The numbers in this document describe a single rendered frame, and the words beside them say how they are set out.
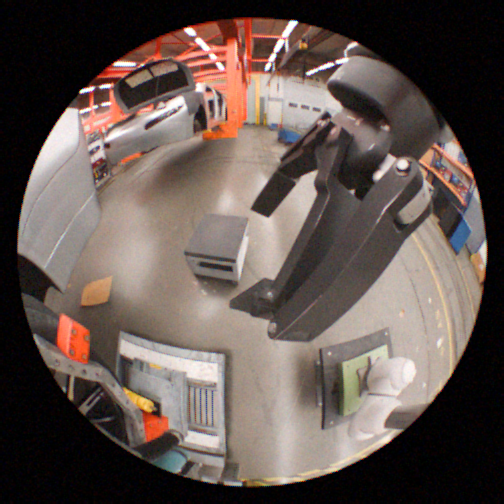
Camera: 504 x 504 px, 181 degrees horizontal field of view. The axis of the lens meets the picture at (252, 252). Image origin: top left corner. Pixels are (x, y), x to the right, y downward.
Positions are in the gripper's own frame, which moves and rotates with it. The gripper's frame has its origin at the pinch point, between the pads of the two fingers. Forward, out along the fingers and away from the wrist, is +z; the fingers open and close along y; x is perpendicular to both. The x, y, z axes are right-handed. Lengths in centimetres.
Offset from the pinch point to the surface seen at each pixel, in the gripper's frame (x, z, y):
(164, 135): -119, 77, -175
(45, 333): -38, 16, 29
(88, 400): -30, 30, 48
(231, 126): -57, 77, -301
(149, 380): -17, 82, 48
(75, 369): -27.1, 18.1, 31.4
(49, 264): -69, 37, 15
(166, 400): -6, 76, 55
